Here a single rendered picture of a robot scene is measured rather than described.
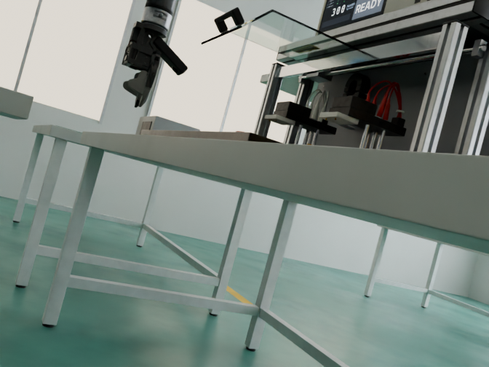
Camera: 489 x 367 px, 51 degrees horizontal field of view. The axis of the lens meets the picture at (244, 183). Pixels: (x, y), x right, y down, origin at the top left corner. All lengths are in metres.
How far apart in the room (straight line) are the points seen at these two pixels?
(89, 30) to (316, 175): 5.30
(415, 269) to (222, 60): 4.19
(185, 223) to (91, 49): 2.17
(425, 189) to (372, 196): 0.05
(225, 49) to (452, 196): 5.79
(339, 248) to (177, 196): 2.40
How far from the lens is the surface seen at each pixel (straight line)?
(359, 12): 1.27
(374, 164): 0.40
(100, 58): 5.67
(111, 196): 5.69
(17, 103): 0.91
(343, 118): 1.00
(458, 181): 0.34
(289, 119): 1.21
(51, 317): 2.10
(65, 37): 5.65
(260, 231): 6.35
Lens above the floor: 0.69
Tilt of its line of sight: 1 degrees up
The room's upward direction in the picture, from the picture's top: 15 degrees clockwise
